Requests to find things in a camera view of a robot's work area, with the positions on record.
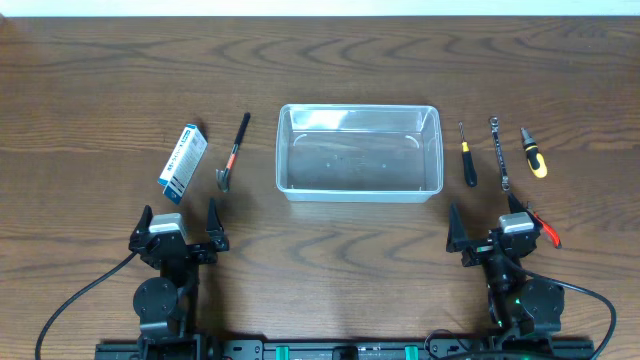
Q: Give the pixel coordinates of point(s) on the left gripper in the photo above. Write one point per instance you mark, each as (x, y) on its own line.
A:
(217, 243)

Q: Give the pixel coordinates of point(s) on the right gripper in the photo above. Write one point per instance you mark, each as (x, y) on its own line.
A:
(457, 238)

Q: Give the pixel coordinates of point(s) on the slim black yellow screwdriver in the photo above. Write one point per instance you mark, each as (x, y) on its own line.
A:
(469, 171)

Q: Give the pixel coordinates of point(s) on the blue white screwdriver box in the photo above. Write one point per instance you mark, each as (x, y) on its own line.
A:
(182, 163)

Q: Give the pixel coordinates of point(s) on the small black handled hammer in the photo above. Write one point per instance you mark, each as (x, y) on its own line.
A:
(223, 176)

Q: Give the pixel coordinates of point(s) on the red handled pliers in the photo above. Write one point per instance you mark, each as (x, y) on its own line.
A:
(548, 229)

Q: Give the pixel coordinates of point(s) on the stubby yellow black screwdriver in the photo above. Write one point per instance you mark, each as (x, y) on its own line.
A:
(534, 158)

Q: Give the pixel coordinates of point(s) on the silver combination wrench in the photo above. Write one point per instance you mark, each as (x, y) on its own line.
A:
(494, 125)

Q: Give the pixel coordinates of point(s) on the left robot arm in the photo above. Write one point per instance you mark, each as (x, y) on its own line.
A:
(166, 304)

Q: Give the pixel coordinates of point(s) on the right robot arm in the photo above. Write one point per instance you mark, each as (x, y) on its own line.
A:
(527, 311)

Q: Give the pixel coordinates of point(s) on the clear plastic storage container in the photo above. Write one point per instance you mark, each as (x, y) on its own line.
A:
(359, 153)

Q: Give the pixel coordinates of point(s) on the black mounting rail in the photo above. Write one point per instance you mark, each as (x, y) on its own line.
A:
(436, 348)

